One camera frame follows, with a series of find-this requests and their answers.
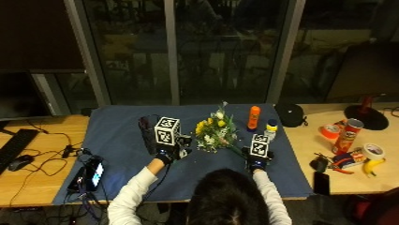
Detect orange tape roll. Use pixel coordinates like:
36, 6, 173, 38
319, 124, 342, 141

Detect person's right hand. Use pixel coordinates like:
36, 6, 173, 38
240, 145, 275, 173

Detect black cap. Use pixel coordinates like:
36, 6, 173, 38
272, 102, 310, 128

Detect black desk cable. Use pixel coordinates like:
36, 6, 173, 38
8, 120, 86, 207

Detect small bottle with yellow cap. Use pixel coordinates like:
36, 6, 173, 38
264, 118, 279, 141

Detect red-handled pliers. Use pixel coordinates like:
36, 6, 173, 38
328, 165, 355, 175

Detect small black pouch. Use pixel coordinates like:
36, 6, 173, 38
308, 155, 330, 173

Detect black phone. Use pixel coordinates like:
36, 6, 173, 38
312, 171, 331, 197

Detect person's left hand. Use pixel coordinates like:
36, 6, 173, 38
153, 134, 193, 166

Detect black keyboard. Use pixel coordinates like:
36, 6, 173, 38
0, 127, 41, 176

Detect yellow and white flower bouquet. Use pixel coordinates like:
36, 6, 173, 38
193, 100, 247, 158

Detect monitor with red stand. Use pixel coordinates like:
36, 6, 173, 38
326, 40, 399, 131

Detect white tape roll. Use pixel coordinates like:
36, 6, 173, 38
361, 142, 387, 161

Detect blue and red snack box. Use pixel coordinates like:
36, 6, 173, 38
330, 149, 369, 170

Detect red bag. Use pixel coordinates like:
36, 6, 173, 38
344, 187, 399, 225

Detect blue table cloth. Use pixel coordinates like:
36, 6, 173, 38
50, 103, 314, 206

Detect red chips can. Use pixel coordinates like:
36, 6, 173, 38
330, 117, 365, 156

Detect white marker cube, large print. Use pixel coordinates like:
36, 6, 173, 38
153, 116, 182, 147

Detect black computer mouse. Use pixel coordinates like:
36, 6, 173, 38
6, 154, 36, 173

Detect black glove cable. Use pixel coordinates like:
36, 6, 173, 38
134, 162, 173, 209

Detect yellow banana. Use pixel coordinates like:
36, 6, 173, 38
361, 157, 387, 177

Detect orange bottle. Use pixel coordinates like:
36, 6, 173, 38
246, 105, 262, 131

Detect dark monitor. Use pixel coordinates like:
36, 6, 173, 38
0, 69, 53, 122

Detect phone with lit screen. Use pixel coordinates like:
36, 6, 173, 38
66, 155, 106, 193

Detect white marker cube, small print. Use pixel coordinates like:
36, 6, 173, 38
248, 133, 271, 159

